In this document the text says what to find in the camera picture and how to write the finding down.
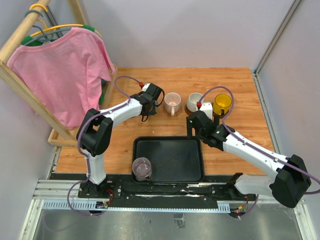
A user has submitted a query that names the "brown wooden coaster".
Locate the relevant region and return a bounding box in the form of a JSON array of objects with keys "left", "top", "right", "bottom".
[
  {"left": 212, "top": 110, "right": 229, "bottom": 119},
  {"left": 184, "top": 105, "right": 198, "bottom": 116}
]

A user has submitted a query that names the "woven rattan coaster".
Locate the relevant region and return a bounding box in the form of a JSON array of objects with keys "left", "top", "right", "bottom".
[{"left": 163, "top": 106, "right": 182, "bottom": 117}]

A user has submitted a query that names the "cream ceramic mug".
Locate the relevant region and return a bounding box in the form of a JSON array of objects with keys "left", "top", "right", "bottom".
[{"left": 186, "top": 92, "right": 203, "bottom": 113}]

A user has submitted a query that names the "pink ceramic mug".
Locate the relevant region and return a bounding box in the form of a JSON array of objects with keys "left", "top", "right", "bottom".
[{"left": 164, "top": 92, "right": 182, "bottom": 108}]

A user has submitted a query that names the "yellow glass mug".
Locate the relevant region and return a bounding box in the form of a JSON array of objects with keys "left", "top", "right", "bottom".
[{"left": 213, "top": 94, "right": 233, "bottom": 114}]

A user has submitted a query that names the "grey ceramic mug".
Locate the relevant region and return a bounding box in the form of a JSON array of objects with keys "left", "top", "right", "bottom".
[{"left": 149, "top": 100, "right": 159, "bottom": 116}]

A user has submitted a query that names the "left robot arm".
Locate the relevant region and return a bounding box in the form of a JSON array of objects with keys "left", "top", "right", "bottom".
[{"left": 76, "top": 83, "right": 165, "bottom": 198}]

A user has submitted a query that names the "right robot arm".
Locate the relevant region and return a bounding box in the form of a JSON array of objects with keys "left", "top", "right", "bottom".
[{"left": 186, "top": 110, "right": 311, "bottom": 209}]

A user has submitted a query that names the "black plastic tray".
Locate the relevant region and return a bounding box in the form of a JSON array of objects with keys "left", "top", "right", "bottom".
[{"left": 132, "top": 136, "right": 205, "bottom": 184}]

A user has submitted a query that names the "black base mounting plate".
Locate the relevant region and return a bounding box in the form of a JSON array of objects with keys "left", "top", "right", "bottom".
[{"left": 78, "top": 174, "right": 256, "bottom": 209}]

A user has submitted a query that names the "purple glass mug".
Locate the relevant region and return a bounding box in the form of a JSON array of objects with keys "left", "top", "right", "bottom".
[{"left": 132, "top": 157, "right": 153, "bottom": 182}]

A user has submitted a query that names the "pink t-shirt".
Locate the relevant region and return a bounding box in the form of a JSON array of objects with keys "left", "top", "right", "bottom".
[{"left": 7, "top": 27, "right": 115, "bottom": 130}]

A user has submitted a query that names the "wooden clothes rack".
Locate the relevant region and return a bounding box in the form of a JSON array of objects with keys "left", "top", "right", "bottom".
[{"left": 0, "top": 0, "right": 119, "bottom": 148}]

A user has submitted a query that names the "grey-green clothes hanger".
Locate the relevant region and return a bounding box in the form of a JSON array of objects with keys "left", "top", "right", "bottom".
[{"left": 20, "top": 7, "right": 72, "bottom": 47}]

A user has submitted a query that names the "yellow clothes hanger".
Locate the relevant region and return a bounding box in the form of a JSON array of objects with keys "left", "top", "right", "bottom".
[{"left": 30, "top": 0, "right": 102, "bottom": 37}]

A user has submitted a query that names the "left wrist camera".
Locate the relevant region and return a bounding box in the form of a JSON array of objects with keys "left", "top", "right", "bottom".
[{"left": 138, "top": 81, "right": 151, "bottom": 92}]

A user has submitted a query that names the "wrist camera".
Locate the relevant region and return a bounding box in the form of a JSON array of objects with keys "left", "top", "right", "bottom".
[
  {"left": 196, "top": 101, "right": 213, "bottom": 120},
  {"left": 138, "top": 81, "right": 151, "bottom": 92}
]

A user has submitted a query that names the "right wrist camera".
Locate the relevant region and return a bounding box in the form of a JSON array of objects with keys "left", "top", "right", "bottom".
[{"left": 196, "top": 101, "right": 213, "bottom": 120}]

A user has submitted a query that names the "aluminium frame rail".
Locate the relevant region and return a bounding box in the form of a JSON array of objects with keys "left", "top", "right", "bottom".
[{"left": 19, "top": 180, "right": 320, "bottom": 240}]

